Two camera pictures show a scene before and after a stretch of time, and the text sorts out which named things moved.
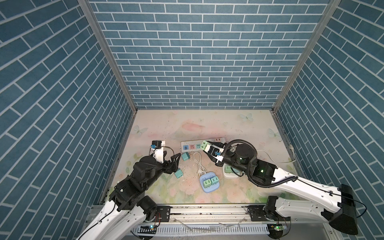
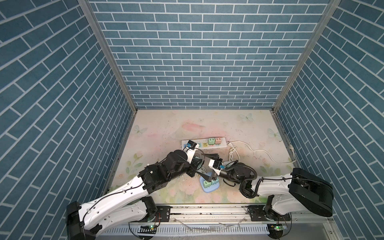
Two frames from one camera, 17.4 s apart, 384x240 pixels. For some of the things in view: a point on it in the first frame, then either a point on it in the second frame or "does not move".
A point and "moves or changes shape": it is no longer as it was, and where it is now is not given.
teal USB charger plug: (207, 183) does not move
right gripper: (218, 163) to (215, 175)
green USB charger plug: (214, 180) does not move
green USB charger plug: (204, 145) moves or changes shape
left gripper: (174, 166) to (193, 166)
